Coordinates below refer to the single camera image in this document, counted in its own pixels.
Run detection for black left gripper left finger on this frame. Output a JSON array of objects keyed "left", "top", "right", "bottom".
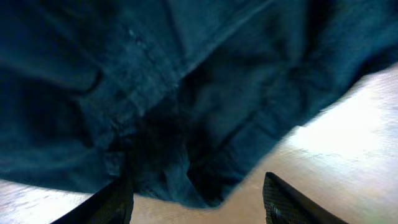
[{"left": 52, "top": 176, "right": 134, "bottom": 224}]

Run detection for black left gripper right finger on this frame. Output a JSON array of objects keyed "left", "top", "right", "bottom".
[{"left": 262, "top": 172, "right": 347, "bottom": 224}]

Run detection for navy blue shorts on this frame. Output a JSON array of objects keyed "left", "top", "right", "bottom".
[{"left": 1, "top": 0, "right": 397, "bottom": 208}]

